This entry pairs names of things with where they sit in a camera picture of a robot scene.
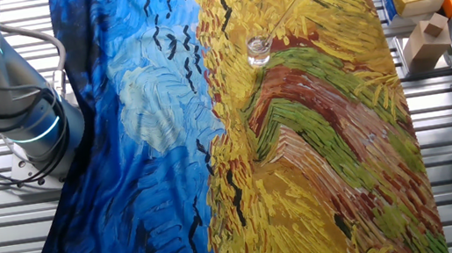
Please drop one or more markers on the painted wheatfield tablecloth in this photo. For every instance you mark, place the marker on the painted wheatfield tablecloth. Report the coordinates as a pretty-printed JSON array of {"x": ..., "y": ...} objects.
[{"x": 146, "y": 155}]

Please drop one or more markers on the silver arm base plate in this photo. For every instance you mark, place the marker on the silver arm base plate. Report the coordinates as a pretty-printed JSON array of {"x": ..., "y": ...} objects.
[{"x": 24, "y": 174}]

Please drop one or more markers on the small glass beaker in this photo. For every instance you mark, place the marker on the small glass beaker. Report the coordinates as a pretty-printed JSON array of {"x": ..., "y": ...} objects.
[{"x": 258, "y": 57}]

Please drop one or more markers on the clear glass rod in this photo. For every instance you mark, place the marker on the clear glass rod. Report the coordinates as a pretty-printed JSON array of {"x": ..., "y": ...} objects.
[{"x": 297, "y": 2}]

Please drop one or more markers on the grey metal tray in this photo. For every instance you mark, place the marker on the grey metal tray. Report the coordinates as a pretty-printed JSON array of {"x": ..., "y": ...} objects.
[{"x": 400, "y": 58}]

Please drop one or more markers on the beige wooden block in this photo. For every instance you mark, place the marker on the beige wooden block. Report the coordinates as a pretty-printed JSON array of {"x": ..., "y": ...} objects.
[{"x": 421, "y": 52}]

